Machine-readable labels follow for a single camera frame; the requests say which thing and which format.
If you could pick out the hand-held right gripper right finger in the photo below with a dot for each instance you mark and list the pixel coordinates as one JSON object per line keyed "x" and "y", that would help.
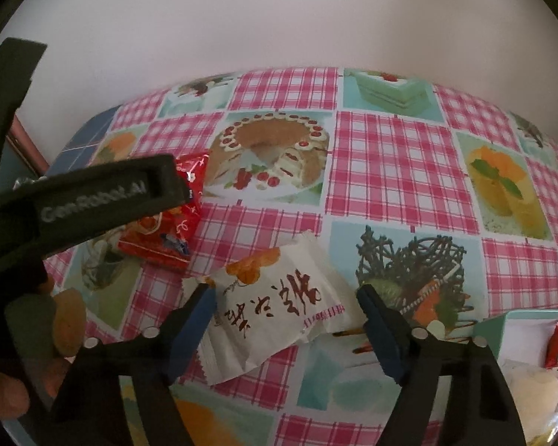
{"x": 381, "y": 330}

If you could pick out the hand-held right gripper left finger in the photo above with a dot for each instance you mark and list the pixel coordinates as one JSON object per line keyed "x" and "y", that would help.
{"x": 190, "y": 330}

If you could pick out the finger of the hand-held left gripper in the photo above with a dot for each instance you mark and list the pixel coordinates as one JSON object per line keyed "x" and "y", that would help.
{"x": 167, "y": 183}
{"x": 9, "y": 88}

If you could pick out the red snack packet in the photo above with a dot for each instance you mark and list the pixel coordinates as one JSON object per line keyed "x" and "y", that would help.
{"x": 167, "y": 237}

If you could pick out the white packet with brown writing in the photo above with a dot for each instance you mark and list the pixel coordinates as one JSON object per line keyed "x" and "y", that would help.
{"x": 269, "y": 306}

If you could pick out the white tray with green rim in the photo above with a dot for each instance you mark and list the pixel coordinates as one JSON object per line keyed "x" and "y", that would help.
{"x": 525, "y": 334}

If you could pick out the white bun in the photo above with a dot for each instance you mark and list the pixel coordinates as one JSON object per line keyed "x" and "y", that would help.
{"x": 534, "y": 390}

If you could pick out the small red candy packet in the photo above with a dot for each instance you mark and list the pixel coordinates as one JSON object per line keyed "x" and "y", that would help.
{"x": 557, "y": 344}

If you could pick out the person's left hand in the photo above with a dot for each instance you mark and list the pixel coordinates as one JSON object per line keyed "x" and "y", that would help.
{"x": 69, "y": 320}

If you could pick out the pink checked cake-print tablecloth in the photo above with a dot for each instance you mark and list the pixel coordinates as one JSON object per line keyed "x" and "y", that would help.
{"x": 400, "y": 172}

